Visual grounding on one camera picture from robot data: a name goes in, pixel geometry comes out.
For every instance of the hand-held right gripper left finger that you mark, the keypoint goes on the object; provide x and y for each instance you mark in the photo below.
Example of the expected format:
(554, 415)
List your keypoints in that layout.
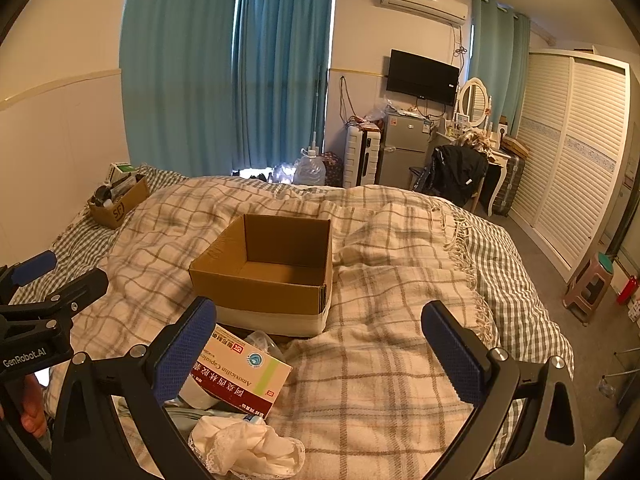
(185, 355)

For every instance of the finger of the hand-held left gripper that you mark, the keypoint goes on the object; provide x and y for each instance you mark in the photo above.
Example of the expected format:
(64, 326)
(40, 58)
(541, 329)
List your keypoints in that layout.
(82, 287)
(35, 266)

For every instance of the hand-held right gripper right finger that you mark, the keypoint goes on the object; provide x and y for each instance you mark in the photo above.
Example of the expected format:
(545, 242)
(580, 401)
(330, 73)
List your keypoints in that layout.
(460, 360)

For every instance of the white jar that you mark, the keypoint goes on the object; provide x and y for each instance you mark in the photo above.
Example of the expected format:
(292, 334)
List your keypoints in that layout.
(197, 394)

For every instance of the white red medicine box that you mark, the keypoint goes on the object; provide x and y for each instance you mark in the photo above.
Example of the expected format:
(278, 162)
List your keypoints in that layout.
(240, 375)

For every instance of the clear plastic bag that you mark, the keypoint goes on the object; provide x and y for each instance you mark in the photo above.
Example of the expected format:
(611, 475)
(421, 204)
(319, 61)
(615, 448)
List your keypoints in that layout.
(262, 342)

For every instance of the white lace cloth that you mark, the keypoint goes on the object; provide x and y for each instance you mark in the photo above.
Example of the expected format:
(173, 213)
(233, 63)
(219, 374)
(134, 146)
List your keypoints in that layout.
(240, 445)

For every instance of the person's left hand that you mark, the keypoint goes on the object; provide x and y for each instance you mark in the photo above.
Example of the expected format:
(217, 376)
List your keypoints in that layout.
(35, 410)

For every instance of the plaid blanket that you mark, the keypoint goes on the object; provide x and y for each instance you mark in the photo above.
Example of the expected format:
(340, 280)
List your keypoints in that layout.
(375, 385)

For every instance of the small cardboard box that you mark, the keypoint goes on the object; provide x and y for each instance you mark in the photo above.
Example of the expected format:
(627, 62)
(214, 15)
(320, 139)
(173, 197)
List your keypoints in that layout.
(122, 205)

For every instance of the black bottle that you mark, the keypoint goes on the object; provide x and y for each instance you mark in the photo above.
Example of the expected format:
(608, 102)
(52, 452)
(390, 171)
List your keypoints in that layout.
(103, 195)

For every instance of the green white box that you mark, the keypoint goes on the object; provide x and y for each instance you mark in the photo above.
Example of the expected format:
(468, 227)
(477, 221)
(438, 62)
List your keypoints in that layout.
(122, 170)

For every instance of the brown plastic stool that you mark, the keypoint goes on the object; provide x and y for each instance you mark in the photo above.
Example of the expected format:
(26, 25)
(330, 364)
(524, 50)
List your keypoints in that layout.
(587, 285)

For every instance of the metal drying rack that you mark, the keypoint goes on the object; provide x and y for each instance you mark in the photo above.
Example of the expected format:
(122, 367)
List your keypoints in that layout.
(617, 375)

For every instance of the red fire extinguisher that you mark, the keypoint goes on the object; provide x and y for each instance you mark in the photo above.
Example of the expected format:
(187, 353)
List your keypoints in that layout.
(627, 290)

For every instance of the dark suitcase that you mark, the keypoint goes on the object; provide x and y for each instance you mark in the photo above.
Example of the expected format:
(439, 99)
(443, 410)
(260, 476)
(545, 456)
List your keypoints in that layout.
(510, 185)

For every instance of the black jacket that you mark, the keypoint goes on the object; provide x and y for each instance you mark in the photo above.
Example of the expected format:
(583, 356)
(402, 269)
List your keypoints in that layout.
(457, 170)

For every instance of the white dressing table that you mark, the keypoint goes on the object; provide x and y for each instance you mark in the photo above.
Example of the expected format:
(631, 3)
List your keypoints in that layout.
(497, 170)

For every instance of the grey small fridge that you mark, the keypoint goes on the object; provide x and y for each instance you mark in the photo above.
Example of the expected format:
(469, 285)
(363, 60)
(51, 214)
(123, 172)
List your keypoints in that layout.
(405, 150)

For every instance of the floral cloth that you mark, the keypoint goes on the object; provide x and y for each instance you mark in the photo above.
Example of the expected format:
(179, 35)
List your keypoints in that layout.
(477, 139)

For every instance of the white suitcase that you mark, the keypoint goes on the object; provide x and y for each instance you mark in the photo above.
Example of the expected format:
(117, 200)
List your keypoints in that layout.
(362, 160)

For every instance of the clear water jug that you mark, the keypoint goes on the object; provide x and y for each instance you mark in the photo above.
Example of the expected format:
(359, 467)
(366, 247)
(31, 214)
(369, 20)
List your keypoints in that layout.
(309, 170)

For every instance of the white slatted wardrobe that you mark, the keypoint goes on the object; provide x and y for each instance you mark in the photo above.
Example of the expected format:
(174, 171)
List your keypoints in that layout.
(575, 160)

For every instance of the dark red bag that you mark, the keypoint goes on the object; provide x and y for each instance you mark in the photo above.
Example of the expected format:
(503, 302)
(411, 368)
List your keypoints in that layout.
(332, 167)

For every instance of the wide blue curtain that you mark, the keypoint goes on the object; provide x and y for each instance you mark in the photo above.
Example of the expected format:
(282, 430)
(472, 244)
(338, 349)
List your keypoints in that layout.
(175, 70)

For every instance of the white oval mirror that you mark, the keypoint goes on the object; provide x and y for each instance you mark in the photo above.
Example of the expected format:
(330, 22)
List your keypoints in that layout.
(474, 102)

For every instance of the clear bag on fridge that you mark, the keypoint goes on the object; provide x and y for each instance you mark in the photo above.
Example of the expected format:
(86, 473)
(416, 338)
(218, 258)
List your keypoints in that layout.
(377, 112)

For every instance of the blue window curtain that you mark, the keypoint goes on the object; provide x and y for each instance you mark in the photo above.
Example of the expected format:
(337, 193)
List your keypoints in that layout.
(280, 70)

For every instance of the narrow blue curtain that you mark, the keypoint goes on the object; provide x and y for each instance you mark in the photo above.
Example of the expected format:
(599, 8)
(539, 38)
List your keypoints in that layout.
(500, 60)

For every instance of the white air conditioner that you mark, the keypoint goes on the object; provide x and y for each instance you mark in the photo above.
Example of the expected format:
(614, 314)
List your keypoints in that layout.
(425, 2)

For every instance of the black wall television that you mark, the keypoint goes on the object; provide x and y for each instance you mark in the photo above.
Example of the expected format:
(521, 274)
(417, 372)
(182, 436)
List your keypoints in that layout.
(422, 77)

